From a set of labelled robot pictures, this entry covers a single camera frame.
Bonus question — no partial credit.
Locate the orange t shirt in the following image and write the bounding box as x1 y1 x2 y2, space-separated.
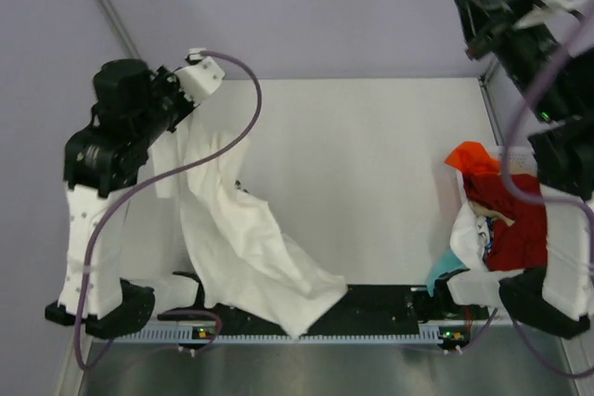
445 141 500 175

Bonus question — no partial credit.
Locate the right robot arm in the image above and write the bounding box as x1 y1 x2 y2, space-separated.
454 0 593 339

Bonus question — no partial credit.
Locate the white printed t shirt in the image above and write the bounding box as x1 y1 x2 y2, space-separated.
450 202 492 271

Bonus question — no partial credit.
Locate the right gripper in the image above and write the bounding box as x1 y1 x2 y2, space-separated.
445 0 570 121

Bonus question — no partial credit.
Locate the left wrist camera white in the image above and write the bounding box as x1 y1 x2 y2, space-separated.
174 48 226 106

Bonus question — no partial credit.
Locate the white laundry basket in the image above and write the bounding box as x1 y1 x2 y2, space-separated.
482 144 536 177

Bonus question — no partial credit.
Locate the teal t shirt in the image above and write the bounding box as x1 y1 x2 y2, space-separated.
425 249 467 297

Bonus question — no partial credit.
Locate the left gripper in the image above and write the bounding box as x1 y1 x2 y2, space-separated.
136 63 203 143

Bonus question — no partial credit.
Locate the aluminium frame post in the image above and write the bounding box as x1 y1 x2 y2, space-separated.
479 58 500 88
96 0 141 58

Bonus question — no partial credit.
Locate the right aluminium frame post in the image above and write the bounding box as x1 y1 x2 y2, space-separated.
479 58 500 88

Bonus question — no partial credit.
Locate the grey slotted cable duct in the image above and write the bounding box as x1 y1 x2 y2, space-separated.
113 322 470 345

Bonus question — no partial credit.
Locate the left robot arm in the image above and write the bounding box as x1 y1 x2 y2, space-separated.
45 58 211 340

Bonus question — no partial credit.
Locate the red t shirt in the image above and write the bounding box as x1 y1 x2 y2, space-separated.
463 174 548 271

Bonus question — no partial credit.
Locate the left aluminium frame post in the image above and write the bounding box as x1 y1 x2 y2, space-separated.
96 0 141 58

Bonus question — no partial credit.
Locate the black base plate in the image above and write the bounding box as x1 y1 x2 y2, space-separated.
157 281 491 336

